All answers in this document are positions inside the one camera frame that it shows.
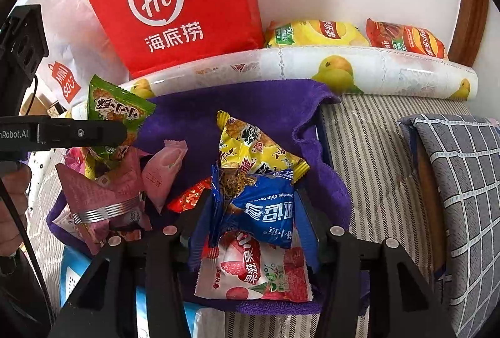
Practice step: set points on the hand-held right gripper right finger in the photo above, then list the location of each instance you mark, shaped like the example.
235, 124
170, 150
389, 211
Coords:
310, 244

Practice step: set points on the green snack packet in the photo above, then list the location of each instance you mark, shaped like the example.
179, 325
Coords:
117, 103

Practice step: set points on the white plastic shopping bag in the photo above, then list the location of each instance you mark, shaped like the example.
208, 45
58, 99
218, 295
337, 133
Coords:
70, 37

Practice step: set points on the yellow chip bag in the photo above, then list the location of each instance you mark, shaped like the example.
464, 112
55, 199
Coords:
320, 34

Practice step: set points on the strawberry print snack packet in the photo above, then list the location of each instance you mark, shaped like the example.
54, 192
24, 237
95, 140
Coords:
254, 275

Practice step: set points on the grey checked cloth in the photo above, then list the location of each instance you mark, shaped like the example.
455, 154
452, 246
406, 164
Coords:
461, 185

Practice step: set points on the blue tissue box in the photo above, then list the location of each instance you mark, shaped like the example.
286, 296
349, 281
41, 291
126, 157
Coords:
72, 275

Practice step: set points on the pale pink snack packet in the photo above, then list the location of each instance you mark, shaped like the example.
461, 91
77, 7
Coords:
164, 170

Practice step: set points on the brown wooden door frame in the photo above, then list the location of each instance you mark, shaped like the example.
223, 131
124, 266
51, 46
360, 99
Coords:
468, 17

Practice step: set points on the blue cookie packet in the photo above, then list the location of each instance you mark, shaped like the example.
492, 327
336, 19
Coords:
265, 209

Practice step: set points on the pink and yellow snack packet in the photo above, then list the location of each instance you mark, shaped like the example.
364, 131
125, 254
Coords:
78, 160

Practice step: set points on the red chip bag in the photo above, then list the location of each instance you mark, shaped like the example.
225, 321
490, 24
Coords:
406, 37

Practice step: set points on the brown wooden board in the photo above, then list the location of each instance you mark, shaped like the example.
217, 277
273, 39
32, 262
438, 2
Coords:
429, 185

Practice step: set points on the purple towel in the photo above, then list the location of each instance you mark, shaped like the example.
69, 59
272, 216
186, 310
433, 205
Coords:
254, 99

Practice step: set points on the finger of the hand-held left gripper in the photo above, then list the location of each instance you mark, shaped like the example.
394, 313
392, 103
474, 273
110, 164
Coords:
86, 133

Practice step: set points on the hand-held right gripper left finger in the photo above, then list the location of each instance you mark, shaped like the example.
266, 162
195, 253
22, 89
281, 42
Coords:
194, 244

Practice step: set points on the person's left hand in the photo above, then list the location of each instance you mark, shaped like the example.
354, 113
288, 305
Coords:
13, 213

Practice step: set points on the rolled fruit print tablecloth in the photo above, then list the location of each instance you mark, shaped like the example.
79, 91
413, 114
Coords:
390, 68

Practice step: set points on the red snack packet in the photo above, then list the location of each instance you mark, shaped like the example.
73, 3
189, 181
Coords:
189, 197

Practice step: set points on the dark pink snack packet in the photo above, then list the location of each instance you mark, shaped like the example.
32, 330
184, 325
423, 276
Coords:
90, 185

